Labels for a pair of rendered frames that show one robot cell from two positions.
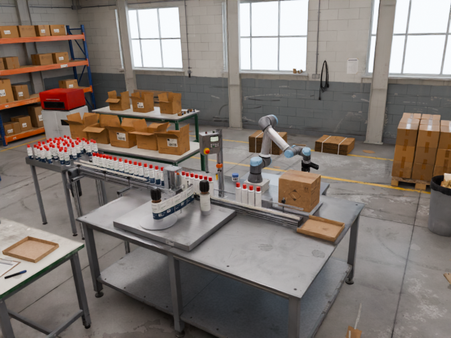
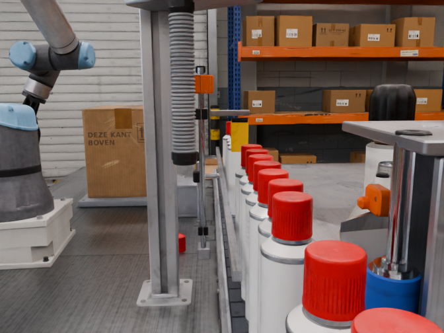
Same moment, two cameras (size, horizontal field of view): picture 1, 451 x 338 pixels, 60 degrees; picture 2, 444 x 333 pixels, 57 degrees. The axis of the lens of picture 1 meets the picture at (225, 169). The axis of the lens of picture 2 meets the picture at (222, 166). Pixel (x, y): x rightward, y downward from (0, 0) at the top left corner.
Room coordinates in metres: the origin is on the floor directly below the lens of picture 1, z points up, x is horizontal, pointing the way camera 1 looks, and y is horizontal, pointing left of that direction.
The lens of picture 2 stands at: (3.72, 0.64, 1.17)
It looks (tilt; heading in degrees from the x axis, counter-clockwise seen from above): 11 degrees down; 235
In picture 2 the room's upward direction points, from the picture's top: straight up
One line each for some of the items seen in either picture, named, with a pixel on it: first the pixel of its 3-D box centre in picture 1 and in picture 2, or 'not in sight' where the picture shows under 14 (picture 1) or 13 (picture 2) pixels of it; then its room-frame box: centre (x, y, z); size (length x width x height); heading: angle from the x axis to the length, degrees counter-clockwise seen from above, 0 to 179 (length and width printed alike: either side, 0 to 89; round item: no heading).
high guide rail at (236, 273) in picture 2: (245, 196); (222, 178); (3.16, -0.17, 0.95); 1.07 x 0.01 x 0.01; 57
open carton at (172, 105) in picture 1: (168, 103); not in sight; (7.65, 1.06, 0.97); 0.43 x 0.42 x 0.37; 147
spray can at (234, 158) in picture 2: (238, 193); (238, 172); (3.15, -0.11, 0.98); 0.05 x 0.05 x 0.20
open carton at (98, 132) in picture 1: (101, 129); not in sight; (5.71, 1.84, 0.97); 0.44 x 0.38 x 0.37; 155
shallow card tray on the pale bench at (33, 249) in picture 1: (31, 249); not in sight; (2.62, 1.51, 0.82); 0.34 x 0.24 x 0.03; 66
